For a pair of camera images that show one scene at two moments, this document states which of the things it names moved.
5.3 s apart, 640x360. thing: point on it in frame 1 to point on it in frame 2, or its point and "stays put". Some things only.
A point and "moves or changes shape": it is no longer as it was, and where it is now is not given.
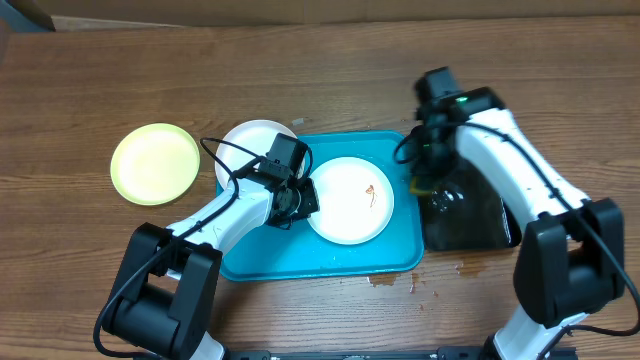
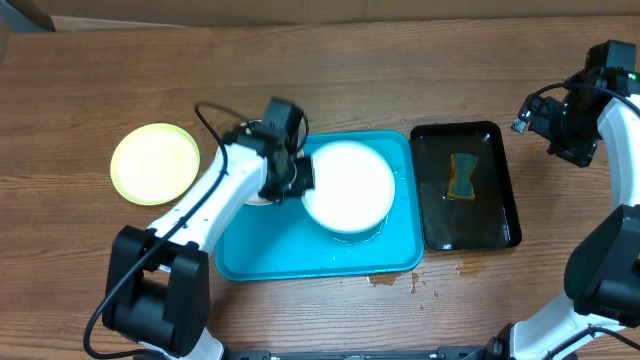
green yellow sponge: (414, 190) to (461, 167)
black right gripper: (430, 163) to (542, 116)
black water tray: (468, 212) stays put
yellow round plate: (154, 164) stays put
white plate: (355, 200) moves or changes shape
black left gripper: (311, 204) to (308, 181)
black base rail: (465, 354) stays put
